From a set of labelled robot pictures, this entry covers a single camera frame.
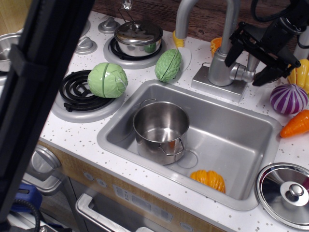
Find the silver faucet lever handle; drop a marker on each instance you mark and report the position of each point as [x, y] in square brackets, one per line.
[252, 63]

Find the black foreground camera post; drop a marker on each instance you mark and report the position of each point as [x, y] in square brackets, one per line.
[38, 64]

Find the black front coil burner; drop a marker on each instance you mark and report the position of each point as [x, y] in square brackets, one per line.
[76, 93]

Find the steel bowl at left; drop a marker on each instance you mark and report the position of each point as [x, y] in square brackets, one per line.
[6, 42]

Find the steel pot lid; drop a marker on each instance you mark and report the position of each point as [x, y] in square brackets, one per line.
[283, 191]

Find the silver oven door handle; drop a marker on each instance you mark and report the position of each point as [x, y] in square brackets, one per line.
[83, 208]

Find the grey stove knob rear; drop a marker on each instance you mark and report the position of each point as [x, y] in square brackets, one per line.
[108, 26]

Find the grey stove knob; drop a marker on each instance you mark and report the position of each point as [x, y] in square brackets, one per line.
[85, 46]
[108, 26]

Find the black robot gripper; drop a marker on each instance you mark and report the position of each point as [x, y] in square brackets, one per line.
[268, 45]

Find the silver toy faucet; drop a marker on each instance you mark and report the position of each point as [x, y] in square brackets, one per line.
[218, 79]

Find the yellow toy bell pepper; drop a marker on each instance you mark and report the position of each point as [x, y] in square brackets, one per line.
[300, 75]

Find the green toy cabbage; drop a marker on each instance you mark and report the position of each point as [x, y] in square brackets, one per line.
[107, 80]

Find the grey toy sink basin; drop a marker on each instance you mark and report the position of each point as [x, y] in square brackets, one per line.
[234, 142]

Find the orange toy carrot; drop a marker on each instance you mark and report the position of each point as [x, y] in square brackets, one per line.
[299, 124]

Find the silver oven dial knob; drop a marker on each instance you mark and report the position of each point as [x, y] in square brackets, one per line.
[43, 160]

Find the wire whisk utensil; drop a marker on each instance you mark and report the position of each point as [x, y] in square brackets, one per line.
[126, 6]

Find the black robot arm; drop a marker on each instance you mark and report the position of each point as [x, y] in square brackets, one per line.
[297, 12]

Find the yellow handled toy knife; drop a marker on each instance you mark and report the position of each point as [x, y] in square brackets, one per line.
[185, 52]

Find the purple toy onion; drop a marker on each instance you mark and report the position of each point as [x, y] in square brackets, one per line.
[288, 99]

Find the green toy bitter melon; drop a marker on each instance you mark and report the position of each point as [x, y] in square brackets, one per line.
[168, 65]

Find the grey stove knob middle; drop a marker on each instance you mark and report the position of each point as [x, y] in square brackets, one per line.
[85, 46]

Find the blue clamp tool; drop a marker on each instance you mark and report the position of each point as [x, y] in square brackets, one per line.
[27, 194]

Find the orange toy pumpkin half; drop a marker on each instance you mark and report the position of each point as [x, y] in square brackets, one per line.
[209, 178]

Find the steel pot in sink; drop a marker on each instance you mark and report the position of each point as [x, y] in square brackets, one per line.
[161, 130]

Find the orange toy fruit piece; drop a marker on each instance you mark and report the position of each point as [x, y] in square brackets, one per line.
[215, 44]

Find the lidded steel pot on burner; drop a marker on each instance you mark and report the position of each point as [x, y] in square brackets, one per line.
[139, 38]

